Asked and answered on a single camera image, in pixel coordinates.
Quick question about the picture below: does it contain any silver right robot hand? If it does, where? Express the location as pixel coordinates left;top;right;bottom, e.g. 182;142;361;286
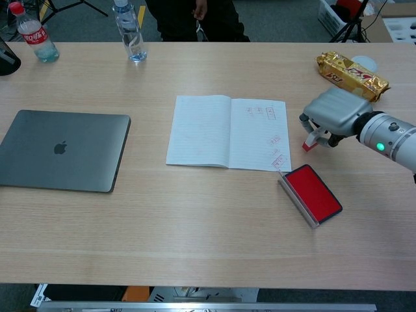
298;86;374;149

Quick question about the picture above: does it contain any red rubber stamp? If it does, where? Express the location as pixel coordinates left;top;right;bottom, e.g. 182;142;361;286
302;127;326;153

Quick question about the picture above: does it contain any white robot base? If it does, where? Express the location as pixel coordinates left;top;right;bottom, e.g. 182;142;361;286
149;286;259;303

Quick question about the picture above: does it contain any open white lined notebook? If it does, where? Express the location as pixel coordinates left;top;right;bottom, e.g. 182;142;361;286
165;94;293;172

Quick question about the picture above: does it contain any gold snack package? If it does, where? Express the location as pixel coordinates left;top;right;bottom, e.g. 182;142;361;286
315;51;391;102

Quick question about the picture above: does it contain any white round lid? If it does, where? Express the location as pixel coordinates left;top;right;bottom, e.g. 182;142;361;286
350;55;380;74

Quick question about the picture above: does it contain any red ink pad case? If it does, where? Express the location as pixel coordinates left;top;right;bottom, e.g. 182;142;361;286
278;164;344;229

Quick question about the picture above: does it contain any black tripod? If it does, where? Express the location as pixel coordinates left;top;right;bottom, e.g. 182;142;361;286
38;0;109;25
328;0;371;43

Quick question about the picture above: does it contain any cardboard box with foam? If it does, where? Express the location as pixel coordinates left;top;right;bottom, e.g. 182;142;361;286
360;5;416;44

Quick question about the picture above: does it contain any white plastic crate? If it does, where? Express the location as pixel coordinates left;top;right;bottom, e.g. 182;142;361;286
317;0;361;38

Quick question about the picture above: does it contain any person in black clothes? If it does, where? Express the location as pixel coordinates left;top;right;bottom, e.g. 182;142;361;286
145;0;251;42

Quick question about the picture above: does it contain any clear water bottle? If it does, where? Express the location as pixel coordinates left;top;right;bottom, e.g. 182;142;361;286
112;0;148;64

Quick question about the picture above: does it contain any orange object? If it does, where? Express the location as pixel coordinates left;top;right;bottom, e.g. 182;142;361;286
122;285;151;303

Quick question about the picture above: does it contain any grey closed laptop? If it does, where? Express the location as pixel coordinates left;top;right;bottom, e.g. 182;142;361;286
0;109;132;194

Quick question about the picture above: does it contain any red label cola bottle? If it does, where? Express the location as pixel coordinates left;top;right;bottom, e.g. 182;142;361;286
8;1;60;63

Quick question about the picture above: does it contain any black curved object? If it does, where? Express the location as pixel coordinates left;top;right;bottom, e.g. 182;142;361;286
0;35;22;77

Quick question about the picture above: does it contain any white printed label sheet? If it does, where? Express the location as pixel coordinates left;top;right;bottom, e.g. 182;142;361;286
30;283;49;308

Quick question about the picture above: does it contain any aluminium rail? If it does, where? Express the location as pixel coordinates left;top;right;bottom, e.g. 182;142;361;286
37;302;377;312

